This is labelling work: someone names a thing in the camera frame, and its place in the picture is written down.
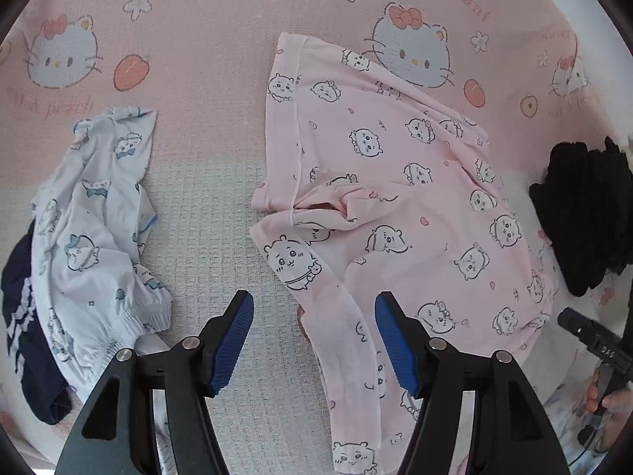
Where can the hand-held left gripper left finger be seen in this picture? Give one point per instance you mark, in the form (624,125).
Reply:
(232,341)

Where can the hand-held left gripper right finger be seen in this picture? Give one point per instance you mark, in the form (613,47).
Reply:
(395,346)

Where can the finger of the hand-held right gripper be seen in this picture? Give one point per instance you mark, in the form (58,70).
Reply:
(573,322)

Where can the pink bear-print pajama top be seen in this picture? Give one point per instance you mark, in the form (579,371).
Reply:
(395,183)

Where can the person's right hand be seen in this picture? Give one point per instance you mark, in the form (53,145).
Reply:
(618,410)

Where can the black garment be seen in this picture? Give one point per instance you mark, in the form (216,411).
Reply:
(578,217)

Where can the pink cat-print blanket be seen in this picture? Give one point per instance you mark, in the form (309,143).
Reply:
(207,183)

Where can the white bear-print pajama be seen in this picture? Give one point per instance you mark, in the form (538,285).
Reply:
(89,232)

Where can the navy lace-trimmed skirt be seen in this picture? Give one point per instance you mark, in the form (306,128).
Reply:
(24,356)

